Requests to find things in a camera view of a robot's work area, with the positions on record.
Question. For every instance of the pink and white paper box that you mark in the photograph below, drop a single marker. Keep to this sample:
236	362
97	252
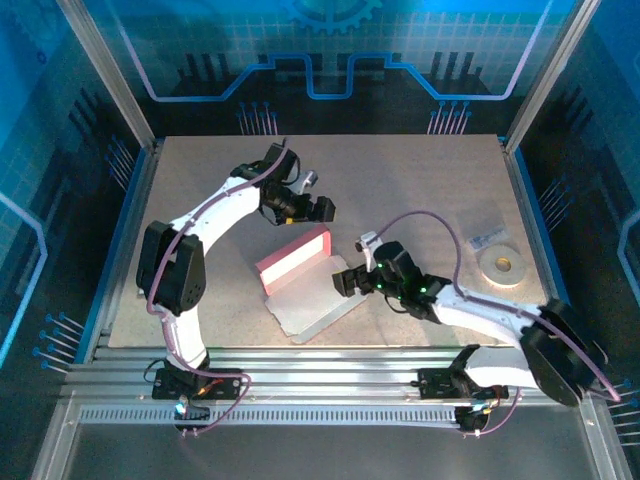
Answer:
295	255

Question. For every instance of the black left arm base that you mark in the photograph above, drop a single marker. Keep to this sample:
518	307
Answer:
225	384

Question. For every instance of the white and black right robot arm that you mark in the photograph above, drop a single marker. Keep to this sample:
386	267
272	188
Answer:
480	305

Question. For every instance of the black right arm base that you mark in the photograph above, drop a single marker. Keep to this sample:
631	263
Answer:
435	385

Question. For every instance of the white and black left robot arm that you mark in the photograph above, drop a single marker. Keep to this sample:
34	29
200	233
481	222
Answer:
175	270

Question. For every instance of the black controller box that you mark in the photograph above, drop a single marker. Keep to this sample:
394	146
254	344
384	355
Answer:
192	412
470	420

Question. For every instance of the small clear plastic bag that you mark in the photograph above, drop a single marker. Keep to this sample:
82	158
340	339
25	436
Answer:
482	241

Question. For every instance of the white tape roll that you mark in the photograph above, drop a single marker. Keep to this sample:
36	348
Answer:
517	267

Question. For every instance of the blue table edge strip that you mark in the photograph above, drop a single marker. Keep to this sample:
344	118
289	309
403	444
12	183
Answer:
131	200
533	200

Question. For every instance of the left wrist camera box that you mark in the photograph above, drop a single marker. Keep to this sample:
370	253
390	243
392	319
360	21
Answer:
306	180

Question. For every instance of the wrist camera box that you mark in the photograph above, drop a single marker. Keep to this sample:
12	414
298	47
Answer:
306	180
369	242

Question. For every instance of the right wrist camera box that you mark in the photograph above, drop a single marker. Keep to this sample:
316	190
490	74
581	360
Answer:
369	242

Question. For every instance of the aluminium cross rail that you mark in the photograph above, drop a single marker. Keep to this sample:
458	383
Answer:
325	370

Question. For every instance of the aluminium side rail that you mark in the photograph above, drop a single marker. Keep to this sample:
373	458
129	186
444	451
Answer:
143	200
521	200

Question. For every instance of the aluminium frame post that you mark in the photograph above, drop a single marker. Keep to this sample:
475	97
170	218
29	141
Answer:
107	75
550	75

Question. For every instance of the aluminium lower frame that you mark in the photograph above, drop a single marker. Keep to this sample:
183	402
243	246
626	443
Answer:
55	440

